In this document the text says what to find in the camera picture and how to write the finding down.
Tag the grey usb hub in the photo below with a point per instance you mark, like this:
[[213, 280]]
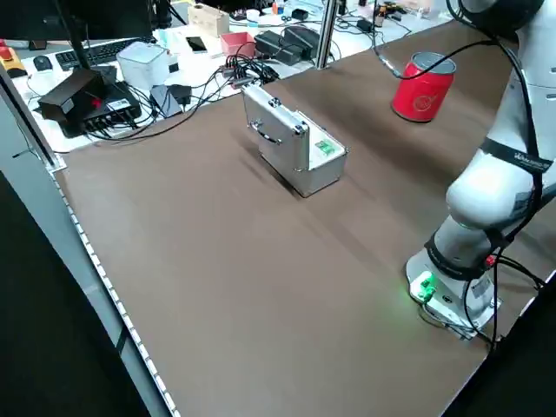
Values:
[[243, 71]]

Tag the black power adapter brick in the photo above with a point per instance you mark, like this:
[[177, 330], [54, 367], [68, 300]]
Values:
[[273, 43], [302, 39]]

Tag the smartphone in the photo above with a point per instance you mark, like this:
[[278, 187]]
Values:
[[196, 43]]

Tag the black keyboard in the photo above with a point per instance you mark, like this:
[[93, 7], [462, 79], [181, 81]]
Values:
[[100, 52]]

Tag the black computer mouse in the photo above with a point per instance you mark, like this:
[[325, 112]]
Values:
[[43, 63]]

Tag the red emergency stop button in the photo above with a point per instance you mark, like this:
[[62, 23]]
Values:
[[8, 56]]

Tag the black cardboard box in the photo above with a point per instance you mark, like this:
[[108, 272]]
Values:
[[74, 93]]

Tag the white cube box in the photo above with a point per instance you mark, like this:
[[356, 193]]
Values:
[[143, 65]]

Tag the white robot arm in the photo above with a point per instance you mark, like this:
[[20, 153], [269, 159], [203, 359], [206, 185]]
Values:
[[486, 191]]

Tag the red push-button trash can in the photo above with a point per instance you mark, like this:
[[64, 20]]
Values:
[[419, 93]]

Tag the small brown bottle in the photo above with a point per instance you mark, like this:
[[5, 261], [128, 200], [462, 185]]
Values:
[[381, 9]]

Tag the aluminium corner frame rail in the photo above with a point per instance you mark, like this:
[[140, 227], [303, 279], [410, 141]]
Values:
[[39, 143]]

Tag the silver aluminium case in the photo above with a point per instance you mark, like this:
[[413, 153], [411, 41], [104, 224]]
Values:
[[299, 160]]

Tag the wooden box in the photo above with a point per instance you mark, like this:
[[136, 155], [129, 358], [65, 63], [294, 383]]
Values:
[[208, 21]]

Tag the aluminium frame post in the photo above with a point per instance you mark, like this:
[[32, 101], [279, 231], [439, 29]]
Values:
[[326, 35]]

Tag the black network switch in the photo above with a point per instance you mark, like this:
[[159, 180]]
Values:
[[117, 106]]

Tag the black plug adapter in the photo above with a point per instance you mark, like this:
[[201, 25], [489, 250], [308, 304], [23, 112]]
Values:
[[169, 100]]

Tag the pink plastic box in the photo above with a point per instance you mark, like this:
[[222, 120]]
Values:
[[236, 45]]

